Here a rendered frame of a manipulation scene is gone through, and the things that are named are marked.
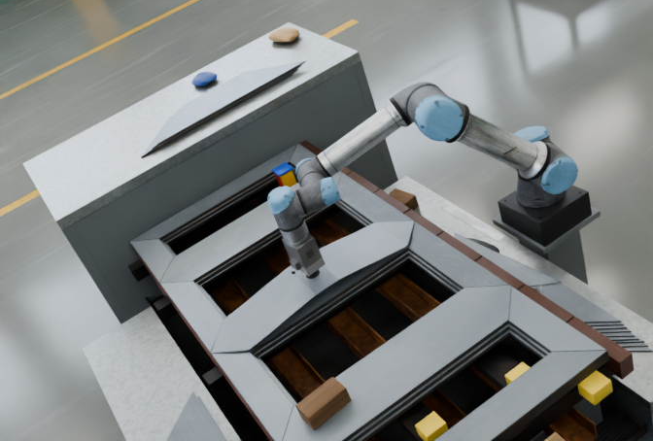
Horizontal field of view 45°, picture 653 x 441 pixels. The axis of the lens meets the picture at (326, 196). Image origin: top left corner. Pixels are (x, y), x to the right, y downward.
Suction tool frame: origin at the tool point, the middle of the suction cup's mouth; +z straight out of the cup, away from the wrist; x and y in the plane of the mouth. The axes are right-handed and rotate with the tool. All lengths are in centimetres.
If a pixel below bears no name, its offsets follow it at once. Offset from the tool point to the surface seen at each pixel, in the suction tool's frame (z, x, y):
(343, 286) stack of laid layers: 3.1, 4.3, 7.8
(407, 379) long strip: 3, -7, 50
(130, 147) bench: -17, -7, -106
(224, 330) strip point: 2.3, -29.5, -7.3
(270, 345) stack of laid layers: 4.4, -23.1, 7.4
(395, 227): 2.6, 30.6, 1.5
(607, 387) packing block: 8, 23, 85
